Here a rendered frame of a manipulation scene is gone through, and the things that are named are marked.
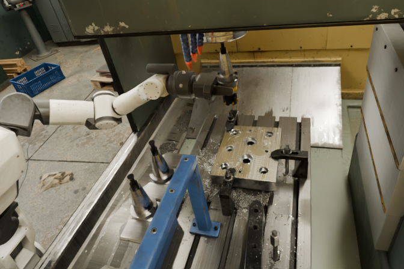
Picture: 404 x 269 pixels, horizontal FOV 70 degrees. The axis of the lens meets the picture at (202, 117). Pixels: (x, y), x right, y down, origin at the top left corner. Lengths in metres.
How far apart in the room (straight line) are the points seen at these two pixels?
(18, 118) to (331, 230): 1.23
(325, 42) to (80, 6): 1.56
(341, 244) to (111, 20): 1.16
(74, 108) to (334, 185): 1.18
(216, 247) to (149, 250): 0.39
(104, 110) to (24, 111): 0.25
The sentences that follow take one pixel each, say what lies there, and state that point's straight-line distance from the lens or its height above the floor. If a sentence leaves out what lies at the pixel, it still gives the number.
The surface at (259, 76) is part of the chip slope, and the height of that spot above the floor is 0.82.
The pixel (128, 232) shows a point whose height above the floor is 1.22.
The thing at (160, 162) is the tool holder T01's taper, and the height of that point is 1.27.
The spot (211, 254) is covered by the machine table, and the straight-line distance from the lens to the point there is 0.99.
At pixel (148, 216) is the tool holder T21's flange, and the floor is 1.22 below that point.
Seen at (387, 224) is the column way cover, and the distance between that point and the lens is 0.94.
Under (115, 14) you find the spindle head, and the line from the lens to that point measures 0.55.
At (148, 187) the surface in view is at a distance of 0.77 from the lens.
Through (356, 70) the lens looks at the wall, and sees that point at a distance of 2.03.
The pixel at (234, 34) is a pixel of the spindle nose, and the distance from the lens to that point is 0.77.
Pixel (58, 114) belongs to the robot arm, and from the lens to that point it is 1.11.
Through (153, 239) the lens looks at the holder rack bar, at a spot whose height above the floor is 1.23.
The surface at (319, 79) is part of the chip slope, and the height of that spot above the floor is 0.81.
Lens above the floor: 1.76
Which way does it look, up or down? 35 degrees down
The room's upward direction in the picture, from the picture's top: 11 degrees counter-clockwise
